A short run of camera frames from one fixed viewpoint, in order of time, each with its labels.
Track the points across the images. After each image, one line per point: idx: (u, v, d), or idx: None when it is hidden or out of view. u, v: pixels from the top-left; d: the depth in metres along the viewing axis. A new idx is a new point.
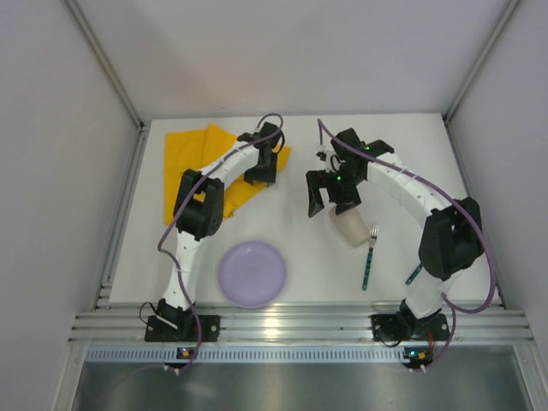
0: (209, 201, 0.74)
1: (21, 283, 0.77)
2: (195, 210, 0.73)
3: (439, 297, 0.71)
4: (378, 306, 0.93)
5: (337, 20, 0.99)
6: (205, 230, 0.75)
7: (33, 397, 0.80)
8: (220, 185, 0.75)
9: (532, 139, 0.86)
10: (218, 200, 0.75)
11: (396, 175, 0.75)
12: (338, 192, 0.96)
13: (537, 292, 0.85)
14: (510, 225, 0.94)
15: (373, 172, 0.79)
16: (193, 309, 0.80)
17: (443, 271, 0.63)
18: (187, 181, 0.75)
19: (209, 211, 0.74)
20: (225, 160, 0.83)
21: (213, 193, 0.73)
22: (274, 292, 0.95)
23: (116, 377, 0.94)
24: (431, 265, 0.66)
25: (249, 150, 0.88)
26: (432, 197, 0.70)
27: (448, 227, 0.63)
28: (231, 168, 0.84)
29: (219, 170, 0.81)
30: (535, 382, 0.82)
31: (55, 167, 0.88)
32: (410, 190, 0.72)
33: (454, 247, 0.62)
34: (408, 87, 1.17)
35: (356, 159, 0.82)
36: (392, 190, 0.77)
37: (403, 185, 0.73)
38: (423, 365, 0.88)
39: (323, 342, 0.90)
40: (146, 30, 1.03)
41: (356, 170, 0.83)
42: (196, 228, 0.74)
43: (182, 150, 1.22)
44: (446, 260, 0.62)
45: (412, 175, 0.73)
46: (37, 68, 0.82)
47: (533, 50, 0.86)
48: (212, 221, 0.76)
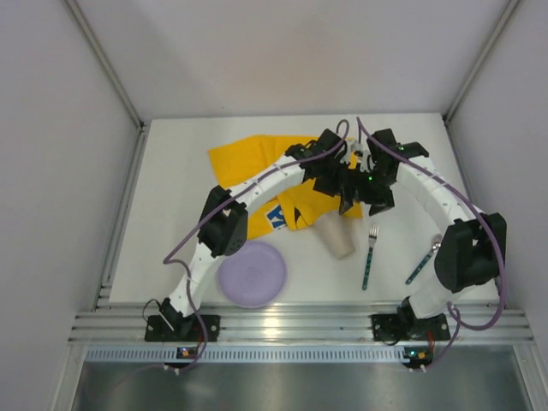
0: (229, 224, 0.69)
1: (21, 282, 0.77)
2: (217, 229, 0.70)
3: (443, 304, 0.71)
4: (378, 306, 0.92)
5: (337, 19, 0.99)
6: (222, 251, 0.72)
7: (33, 399, 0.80)
8: (244, 213, 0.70)
9: (532, 138, 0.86)
10: (242, 225, 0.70)
11: (426, 181, 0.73)
12: (368, 192, 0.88)
13: (538, 291, 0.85)
14: (511, 224, 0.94)
15: (403, 174, 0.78)
16: (197, 315, 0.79)
17: (456, 284, 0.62)
18: (213, 199, 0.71)
19: (229, 235, 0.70)
20: (259, 181, 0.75)
21: (233, 218, 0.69)
22: (273, 292, 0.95)
23: (116, 376, 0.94)
24: (445, 276, 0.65)
25: (291, 169, 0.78)
26: (458, 208, 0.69)
27: (469, 241, 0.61)
28: (265, 191, 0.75)
29: (249, 193, 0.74)
30: (536, 382, 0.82)
31: (55, 167, 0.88)
32: (437, 197, 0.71)
33: (472, 263, 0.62)
34: (408, 87, 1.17)
35: (389, 160, 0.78)
36: (421, 195, 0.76)
37: (431, 190, 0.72)
38: (423, 365, 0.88)
39: (323, 342, 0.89)
40: (146, 29, 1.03)
41: (385, 170, 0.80)
42: (213, 247, 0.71)
43: (230, 161, 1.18)
44: (461, 275, 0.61)
45: (442, 182, 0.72)
46: (36, 66, 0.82)
47: (533, 50, 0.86)
48: (232, 243, 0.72)
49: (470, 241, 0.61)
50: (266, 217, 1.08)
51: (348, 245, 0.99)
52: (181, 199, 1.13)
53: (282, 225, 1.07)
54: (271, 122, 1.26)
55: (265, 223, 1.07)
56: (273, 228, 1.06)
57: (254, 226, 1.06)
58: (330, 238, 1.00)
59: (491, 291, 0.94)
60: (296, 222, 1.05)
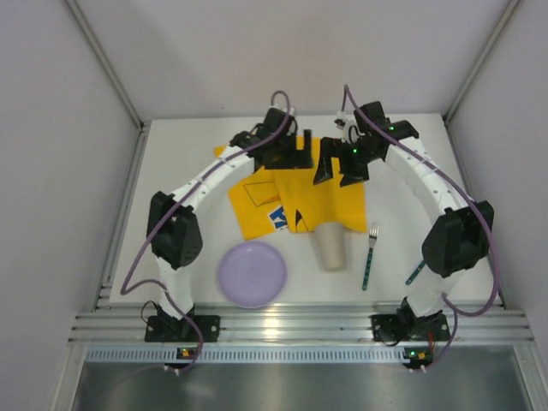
0: (178, 233, 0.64)
1: (21, 282, 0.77)
2: (168, 239, 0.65)
3: (437, 296, 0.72)
4: (378, 306, 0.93)
5: (337, 20, 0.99)
6: (179, 262, 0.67)
7: (33, 399, 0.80)
8: (193, 217, 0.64)
9: (532, 139, 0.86)
10: (192, 230, 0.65)
11: (417, 165, 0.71)
12: (350, 165, 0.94)
13: (537, 291, 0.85)
14: (510, 225, 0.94)
15: (394, 156, 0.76)
16: (187, 319, 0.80)
17: (443, 267, 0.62)
18: (155, 207, 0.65)
19: (182, 243, 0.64)
20: (204, 179, 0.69)
21: (181, 227, 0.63)
22: (273, 293, 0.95)
23: (116, 376, 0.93)
24: (431, 259, 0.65)
25: (238, 160, 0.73)
26: (449, 195, 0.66)
27: (458, 225, 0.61)
28: (212, 188, 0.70)
29: (196, 194, 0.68)
30: (536, 383, 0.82)
31: (55, 167, 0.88)
32: (427, 183, 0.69)
33: (459, 246, 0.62)
34: (408, 88, 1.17)
35: (376, 138, 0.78)
36: (412, 181, 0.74)
37: (421, 177, 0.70)
38: (423, 365, 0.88)
39: (323, 342, 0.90)
40: (146, 30, 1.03)
41: (375, 150, 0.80)
42: (169, 258, 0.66)
43: None
44: (449, 257, 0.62)
45: (433, 169, 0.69)
46: (37, 67, 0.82)
47: (533, 50, 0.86)
48: (187, 251, 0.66)
49: (460, 229, 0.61)
50: (270, 217, 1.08)
51: (339, 259, 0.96)
52: None
53: (285, 226, 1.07)
54: None
55: (267, 223, 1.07)
56: (276, 228, 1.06)
57: (256, 227, 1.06)
58: (325, 245, 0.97)
59: (492, 291, 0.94)
60: (296, 224, 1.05)
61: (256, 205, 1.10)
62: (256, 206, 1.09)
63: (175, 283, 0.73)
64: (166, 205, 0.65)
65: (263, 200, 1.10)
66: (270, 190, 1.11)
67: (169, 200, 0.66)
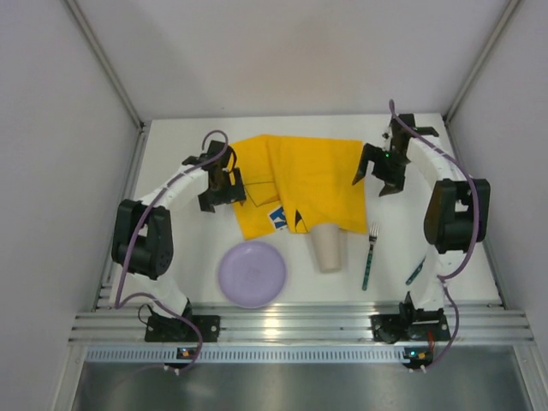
0: (153, 235, 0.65)
1: (22, 282, 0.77)
2: (142, 249, 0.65)
3: (437, 282, 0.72)
4: (378, 306, 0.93)
5: (336, 20, 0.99)
6: (155, 271, 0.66)
7: (33, 399, 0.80)
8: (166, 212, 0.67)
9: (532, 139, 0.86)
10: (166, 229, 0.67)
11: (429, 151, 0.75)
12: (384, 170, 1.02)
13: (537, 290, 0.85)
14: (511, 225, 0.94)
15: (413, 147, 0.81)
16: (184, 319, 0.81)
17: (438, 241, 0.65)
18: (126, 215, 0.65)
19: (157, 247, 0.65)
20: (169, 186, 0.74)
21: (156, 229, 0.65)
22: (273, 293, 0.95)
23: (116, 376, 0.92)
24: (430, 234, 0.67)
25: (195, 172, 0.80)
26: (451, 174, 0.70)
27: (452, 194, 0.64)
28: (178, 193, 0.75)
29: (163, 198, 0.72)
30: (536, 383, 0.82)
31: (55, 167, 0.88)
32: (434, 163, 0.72)
33: (454, 221, 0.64)
34: (408, 87, 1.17)
35: (402, 138, 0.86)
36: (424, 166, 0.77)
37: (430, 158, 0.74)
38: (423, 365, 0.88)
39: (323, 342, 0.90)
40: (146, 30, 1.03)
41: (399, 148, 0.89)
42: (145, 268, 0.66)
43: (249, 158, 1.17)
44: (443, 231, 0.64)
45: (441, 152, 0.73)
46: (37, 67, 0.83)
47: (533, 50, 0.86)
48: (161, 258, 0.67)
49: (454, 199, 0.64)
50: (270, 217, 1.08)
51: (336, 259, 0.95)
52: None
53: (285, 226, 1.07)
54: (271, 122, 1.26)
55: (267, 223, 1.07)
56: (276, 228, 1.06)
57: (257, 226, 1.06)
58: (319, 247, 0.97)
59: (491, 291, 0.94)
60: (296, 224, 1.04)
61: (256, 205, 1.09)
62: (256, 206, 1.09)
63: (161, 293, 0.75)
64: (135, 212, 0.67)
65: (263, 199, 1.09)
66: (271, 191, 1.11)
67: (138, 208, 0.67)
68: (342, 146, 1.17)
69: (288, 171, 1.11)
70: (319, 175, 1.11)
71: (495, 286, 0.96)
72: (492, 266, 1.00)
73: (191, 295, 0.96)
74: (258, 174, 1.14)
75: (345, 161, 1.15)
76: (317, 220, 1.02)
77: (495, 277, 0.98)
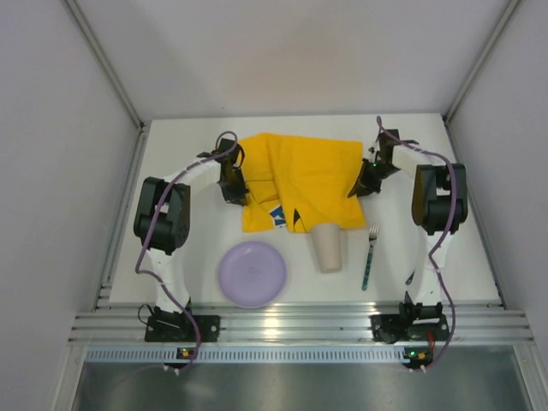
0: (175, 209, 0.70)
1: (22, 282, 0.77)
2: (163, 223, 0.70)
3: (431, 268, 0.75)
4: (379, 306, 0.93)
5: (336, 20, 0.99)
6: (175, 244, 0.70)
7: (33, 399, 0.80)
8: (187, 187, 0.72)
9: (532, 138, 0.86)
10: (187, 205, 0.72)
11: (412, 152, 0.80)
12: (372, 181, 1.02)
13: (537, 290, 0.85)
14: (511, 224, 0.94)
15: (397, 153, 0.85)
16: (187, 312, 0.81)
17: (424, 223, 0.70)
18: (150, 190, 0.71)
19: (175, 222, 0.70)
20: (188, 169, 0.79)
21: (178, 202, 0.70)
22: (274, 294, 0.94)
23: (116, 376, 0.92)
24: (416, 216, 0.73)
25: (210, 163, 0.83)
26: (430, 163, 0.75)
27: (431, 177, 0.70)
28: (196, 177, 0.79)
29: (181, 181, 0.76)
30: (536, 383, 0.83)
31: (55, 167, 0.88)
32: (416, 158, 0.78)
33: (436, 201, 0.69)
34: (408, 87, 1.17)
35: (387, 150, 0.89)
36: (408, 165, 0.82)
37: (411, 156, 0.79)
38: (423, 365, 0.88)
39: (323, 342, 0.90)
40: (146, 30, 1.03)
41: (386, 158, 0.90)
42: (163, 243, 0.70)
43: (250, 152, 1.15)
44: (427, 212, 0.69)
45: (421, 150, 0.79)
46: (36, 68, 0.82)
47: (532, 50, 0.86)
48: (180, 232, 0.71)
49: (433, 182, 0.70)
50: (270, 215, 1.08)
51: (337, 259, 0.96)
52: None
53: (285, 224, 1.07)
54: (271, 122, 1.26)
55: (268, 220, 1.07)
56: (275, 225, 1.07)
57: (258, 222, 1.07)
58: (319, 247, 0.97)
59: (492, 291, 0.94)
60: (295, 223, 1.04)
61: (257, 202, 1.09)
62: (257, 204, 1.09)
63: (170, 274, 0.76)
64: (157, 189, 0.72)
65: (265, 197, 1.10)
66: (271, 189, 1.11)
67: (161, 185, 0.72)
68: (342, 145, 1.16)
69: (288, 169, 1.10)
70: (320, 172, 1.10)
71: (495, 286, 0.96)
72: (493, 266, 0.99)
73: (191, 295, 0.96)
74: (259, 171, 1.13)
75: (345, 160, 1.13)
76: (318, 220, 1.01)
77: (495, 277, 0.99)
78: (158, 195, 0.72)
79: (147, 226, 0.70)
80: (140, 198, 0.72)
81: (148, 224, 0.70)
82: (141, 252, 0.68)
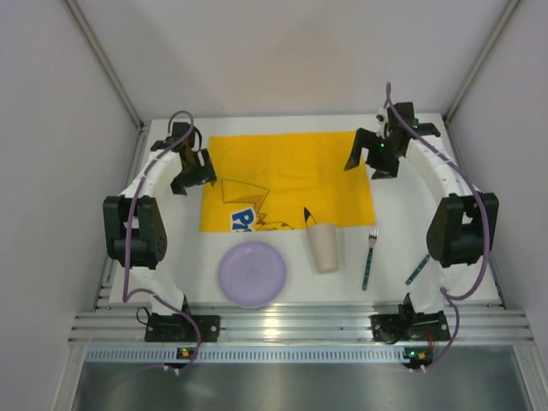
0: (148, 225, 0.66)
1: (21, 282, 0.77)
2: (139, 239, 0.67)
3: (438, 291, 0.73)
4: (378, 306, 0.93)
5: (336, 20, 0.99)
6: (156, 259, 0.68)
7: (34, 399, 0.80)
8: (153, 199, 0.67)
9: (532, 139, 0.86)
10: (157, 217, 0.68)
11: (431, 157, 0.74)
12: (378, 157, 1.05)
13: (537, 290, 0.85)
14: (512, 224, 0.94)
15: (413, 150, 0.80)
16: (185, 316, 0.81)
17: (442, 256, 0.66)
18: (112, 211, 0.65)
19: (151, 237, 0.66)
20: (147, 173, 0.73)
21: (148, 218, 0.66)
22: (274, 292, 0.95)
23: (116, 376, 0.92)
24: (433, 247, 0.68)
25: (168, 156, 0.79)
26: (456, 185, 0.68)
27: (459, 211, 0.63)
28: (156, 179, 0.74)
29: (145, 187, 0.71)
30: (535, 383, 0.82)
31: (55, 168, 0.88)
32: (438, 172, 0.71)
33: (459, 237, 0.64)
34: (408, 87, 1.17)
35: (399, 134, 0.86)
36: (423, 169, 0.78)
37: (433, 167, 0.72)
38: (423, 365, 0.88)
39: (323, 342, 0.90)
40: (146, 30, 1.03)
41: (398, 145, 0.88)
42: (145, 259, 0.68)
43: (227, 155, 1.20)
44: (448, 247, 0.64)
45: (446, 160, 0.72)
46: (36, 68, 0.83)
47: (532, 50, 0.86)
48: (159, 245, 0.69)
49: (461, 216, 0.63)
50: (230, 217, 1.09)
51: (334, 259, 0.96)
52: (179, 198, 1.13)
53: (241, 229, 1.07)
54: (269, 122, 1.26)
55: (227, 220, 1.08)
56: (231, 229, 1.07)
57: (217, 223, 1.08)
58: (318, 247, 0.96)
59: (491, 291, 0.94)
60: (259, 224, 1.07)
61: (223, 202, 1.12)
62: (223, 202, 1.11)
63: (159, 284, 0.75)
64: (122, 207, 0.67)
65: (233, 199, 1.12)
66: (260, 187, 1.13)
67: (122, 201, 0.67)
68: (343, 139, 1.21)
69: (281, 167, 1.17)
70: (318, 168, 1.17)
71: (495, 286, 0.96)
72: (493, 266, 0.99)
73: (191, 295, 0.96)
74: (233, 173, 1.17)
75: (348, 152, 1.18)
76: (320, 212, 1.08)
77: (495, 277, 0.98)
78: (124, 211, 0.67)
79: (123, 246, 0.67)
80: (104, 221, 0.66)
81: (124, 244, 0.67)
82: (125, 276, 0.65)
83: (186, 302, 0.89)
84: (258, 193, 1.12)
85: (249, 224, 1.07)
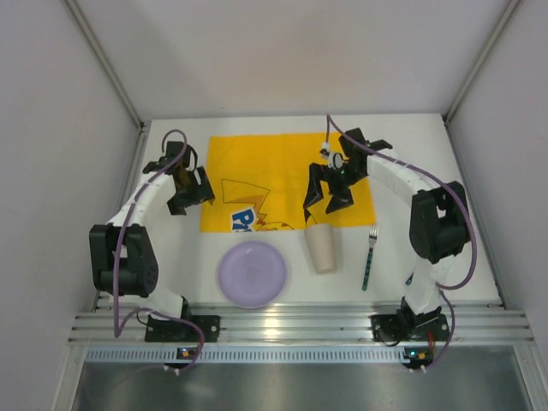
0: (137, 257, 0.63)
1: (21, 282, 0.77)
2: (128, 270, 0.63)
3: (433, 288, 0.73)
4: (378, 306, 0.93)
5: (336, 20, 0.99)
6: (145, 289, 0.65)
7: (34, 398, 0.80)
8: (142, 229, 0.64)
9: (532, 139, 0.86)
10: (146, 247, 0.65)
11: (390, 165, 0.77)
12: (339, 187, 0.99)
13: (537, 290, 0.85)
14: (511, 225, 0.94)
15: (372, 165, 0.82)
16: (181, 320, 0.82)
17: (431, 253, 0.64)
18: (100, 241, 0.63)
19: (141, 269, 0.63)
20: (137, 199, 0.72)
21: (136, 248, 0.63)
22: (274, 292, 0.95)
23: (116, 376, 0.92)
24: (419, 249, 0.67)
25: (159, 179, 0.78)
26: (422, 181, 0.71)
27: (431, 204, 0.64)
28: (147, 205, 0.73)
29: (135, 214, 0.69)
30: (535, 383, 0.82)
31: (55, 169, 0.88)
32: (402, 176, 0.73)
33: (441, 229, 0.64)
34: (408, 87, 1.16)
35: (357, 157, 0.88)
36: (386, 178, 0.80)
37: (396, 173, 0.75)
38: (423, 365, 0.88)
39: (323, 342, 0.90)
40: (146, 30, 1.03)
41: (358, 166, 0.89)
42: (134, 290, 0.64)
43: (226, 155, 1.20)
44: (433, 241, 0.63)
45: (404, 164, 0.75)
46: (37, 68, 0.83)
47: (532, 50, 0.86)
48: (149, 275, 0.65)
49: (434, 208, 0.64)
50: (230, 217, 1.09)
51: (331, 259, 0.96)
52: None
53: (242, 229, 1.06)
54: (268, 122, 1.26)
55: (228, 220, 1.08)
56: (231, 229, 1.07)
57: (217, 223, 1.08)
58: (316, 247, 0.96)
59: (491, 291, 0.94)
60: (259, 224, 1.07)
61: (223, 202, 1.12)
62: (223, 202, 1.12)
63: (156, 300, 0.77)
64: (109, 236, 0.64)
65: (232, 199, 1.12)
66: (259, 188, 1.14)
67: (110, 230, 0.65)
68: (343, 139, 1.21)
69: (280, 166, 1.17)
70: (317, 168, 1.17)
71: (495, 286, 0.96)
72: (493, 267, 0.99)
73: (191, 295, 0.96)
74: (232, 173, 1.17)
75: None
76: (320, 212, 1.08)
77: (495, 277, 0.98)
78: (112, 241, 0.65)
79: (110, 276, 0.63)
80: (92, 251, 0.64)
81: (111, 275, 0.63)
82: (114, 309, 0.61)
83: (186, 302, 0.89)
84: (258, 193, 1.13)
85: (249, 224, 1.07)
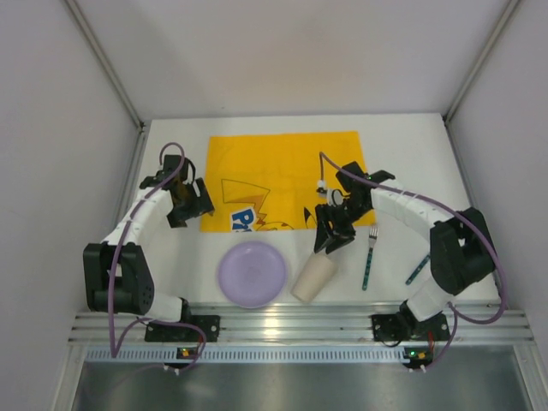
0: (132, 277, 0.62)
1: (21, 282, 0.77)
2: (122, 289, 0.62)
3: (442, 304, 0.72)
4: (378, 306, 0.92)
5: (336, 19, 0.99)
6: (141, 309, 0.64)
7: (34, 398, 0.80)
8: (139, 248, 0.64)
9: (533, 138, 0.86)
10: (142, 267, 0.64)
11: (398, 197, 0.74)
12: (343, 222, 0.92)
13: (537, 290, 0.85)
14: (512, 225, 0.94)
15: (378, 198, 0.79)
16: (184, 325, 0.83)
17: (459, 286, 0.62)
18: (94, 260, 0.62)
19: (137, 288, 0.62)
20: (134, 217, 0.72)
21: (132, 269, 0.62)
22: (274, 292, 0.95)
23: (116, 376, 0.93)
24: (444, 282, 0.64)
25: (157, 194, 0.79)
26: (436, 212, 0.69)
27: (453, 236, 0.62)
28: (144, 223, 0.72)
29: (130, 231, 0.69)
30: (535, 383, 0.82)
31: (54, 169, 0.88)
32: (412, 208, 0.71)
33: (466, 262, 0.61)
34: (408, 87, 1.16)
35: (360, 190, 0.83)
36: (393, 210, 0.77)
37: (405, 205, 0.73)
38: (423, 365, 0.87)
39: (323, 342, 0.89)
40: (146, 30, 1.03)
41: (361, 200, 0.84)
42: (129, 311, 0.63)
43: (226, 155, 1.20)
44: (461, 276, 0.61)
45: (413, 195, 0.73)
46: (36, 66, 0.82)
47: (532, 50, 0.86)
48: (144, 294, 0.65)
49: (456, 241, 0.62)
50: (230, 217, 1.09)
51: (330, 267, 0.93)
52: None
53: (242, 229, 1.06)
54: (269, 122, 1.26)
55: (228, 220, 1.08)
56: (231, 229, 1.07)
57: (216, 223, 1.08)
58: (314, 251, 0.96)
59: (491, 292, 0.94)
60: (259, 224, 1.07)
61: (223, 202, 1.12)
62: (223, 203, 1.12)
63: (156, 310, 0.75)
64: (104, 254, 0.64)
65: (233, 200, 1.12)
66: (259, 188, 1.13)
67: (105, 248, 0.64)
68: (343, 139, 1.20)
69: (280, 166, 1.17)
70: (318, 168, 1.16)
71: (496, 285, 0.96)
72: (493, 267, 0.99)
73: (191, 296, 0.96)
74: (232, 173, 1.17)
75: (348, 151, 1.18)
76: None
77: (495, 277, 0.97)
78: (107, 259, 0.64)
79: (104, 297, 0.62)
80: (86, 270, 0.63)
81: (106, 295, 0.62)
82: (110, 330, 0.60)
83: (186, 302, 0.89)
84: (258, 193, 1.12)
85: (249, 224, 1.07)
